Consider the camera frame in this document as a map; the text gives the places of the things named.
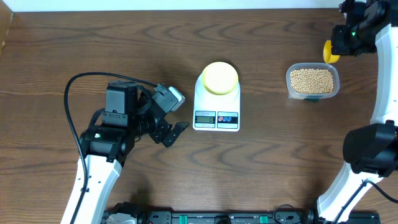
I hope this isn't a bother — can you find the yellow plastic measuring scoop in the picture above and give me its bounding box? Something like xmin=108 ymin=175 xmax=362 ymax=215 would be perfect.
xmin=323 ymin=40 xmax=340 ymax=64

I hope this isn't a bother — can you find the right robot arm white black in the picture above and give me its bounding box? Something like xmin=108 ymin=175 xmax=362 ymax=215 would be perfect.
xmin=312 ymin=0 xmax=397 ymax=223

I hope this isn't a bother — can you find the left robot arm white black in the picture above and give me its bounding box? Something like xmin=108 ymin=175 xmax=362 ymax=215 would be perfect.
xmin=62 ymin=80 xmax=189 ymax=223

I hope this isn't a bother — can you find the white digital kitchen scale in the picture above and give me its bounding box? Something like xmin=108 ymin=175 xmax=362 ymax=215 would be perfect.
xmin=193 ymin=74 xmax=241 ymax=132

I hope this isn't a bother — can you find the pale yellow plastic bowl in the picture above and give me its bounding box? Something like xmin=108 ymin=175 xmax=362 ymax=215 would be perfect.
xmin=201 ymin=62 xmax=239 ymax=95

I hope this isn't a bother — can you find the clear container of soybeans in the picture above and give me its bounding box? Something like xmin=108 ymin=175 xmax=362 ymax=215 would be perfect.
xmin=286 ymin=63 xmax=340 ymax=100

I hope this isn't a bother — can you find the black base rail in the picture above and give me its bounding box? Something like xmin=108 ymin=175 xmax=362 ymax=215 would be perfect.
xmin=105 ymin=203 xmax=381 ymax=224

